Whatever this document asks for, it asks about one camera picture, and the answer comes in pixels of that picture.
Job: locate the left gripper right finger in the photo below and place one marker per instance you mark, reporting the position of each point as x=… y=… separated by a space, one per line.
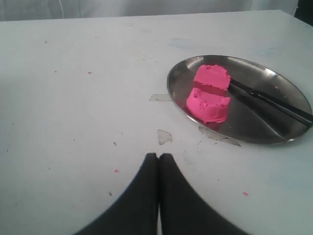
x=182 y=210

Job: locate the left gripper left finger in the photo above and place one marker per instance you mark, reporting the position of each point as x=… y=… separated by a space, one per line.
x=135 y=212

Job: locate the black knife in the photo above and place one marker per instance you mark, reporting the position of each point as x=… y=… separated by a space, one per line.
x=295 y=113

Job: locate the pink dough piece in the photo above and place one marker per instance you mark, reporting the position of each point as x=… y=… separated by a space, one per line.
x=214 y=76

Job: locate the round stainless steel plate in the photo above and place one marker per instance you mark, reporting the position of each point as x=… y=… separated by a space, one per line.
x=249 y=119

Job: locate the white backdrop curtain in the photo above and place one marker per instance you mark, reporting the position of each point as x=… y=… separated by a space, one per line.
x=17 y=10

